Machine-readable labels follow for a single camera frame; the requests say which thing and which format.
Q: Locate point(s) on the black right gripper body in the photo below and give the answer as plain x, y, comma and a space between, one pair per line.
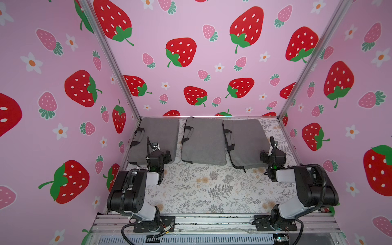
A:
274, 153

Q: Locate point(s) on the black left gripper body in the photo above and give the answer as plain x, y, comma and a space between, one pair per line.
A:
164, 160

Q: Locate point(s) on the grey laptop bag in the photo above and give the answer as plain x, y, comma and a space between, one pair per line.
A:
203, 142
163, 131
245, 140

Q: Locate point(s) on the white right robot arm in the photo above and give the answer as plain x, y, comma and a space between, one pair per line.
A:
314, 190

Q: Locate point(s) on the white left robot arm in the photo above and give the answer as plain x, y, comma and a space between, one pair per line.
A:
127, 196

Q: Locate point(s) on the floral patterned table mat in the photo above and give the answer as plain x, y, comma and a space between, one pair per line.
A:
202, 188

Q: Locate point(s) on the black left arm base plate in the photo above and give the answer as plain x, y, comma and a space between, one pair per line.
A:
162, 225

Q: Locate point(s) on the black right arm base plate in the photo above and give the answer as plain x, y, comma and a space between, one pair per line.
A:
263, 223

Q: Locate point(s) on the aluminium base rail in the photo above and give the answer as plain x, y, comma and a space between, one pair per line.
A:
218, 229

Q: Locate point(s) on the aluminium frame post right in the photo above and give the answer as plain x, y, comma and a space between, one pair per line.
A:
334, 22

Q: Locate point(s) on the aluminium frame post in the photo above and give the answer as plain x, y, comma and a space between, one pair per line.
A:
110, 22
334, 22

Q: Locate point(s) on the aluminium frame post left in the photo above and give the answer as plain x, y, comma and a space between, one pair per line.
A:
110, 22

